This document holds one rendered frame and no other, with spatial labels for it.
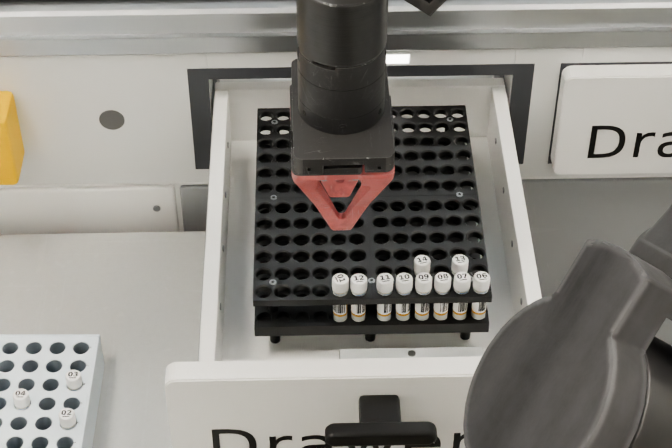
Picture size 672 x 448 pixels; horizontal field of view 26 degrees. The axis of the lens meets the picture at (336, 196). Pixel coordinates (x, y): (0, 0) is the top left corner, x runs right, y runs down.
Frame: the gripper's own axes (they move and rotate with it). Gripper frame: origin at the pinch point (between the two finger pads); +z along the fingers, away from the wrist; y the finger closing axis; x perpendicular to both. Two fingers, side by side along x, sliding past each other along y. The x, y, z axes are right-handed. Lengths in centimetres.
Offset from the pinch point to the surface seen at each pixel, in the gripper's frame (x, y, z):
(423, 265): -6.2, 0.2, 6.9
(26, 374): 24.7, 0.2, 18.4
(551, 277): -21.4, 21.2, 31.7
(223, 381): 8.3, -11.5, 5.1
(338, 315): 0.1, -1.5, 10.3
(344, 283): -0.3, -1.4, 6.8
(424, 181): -7.2, 10.7, 8.3
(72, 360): 21.2, 1.5, 18.4
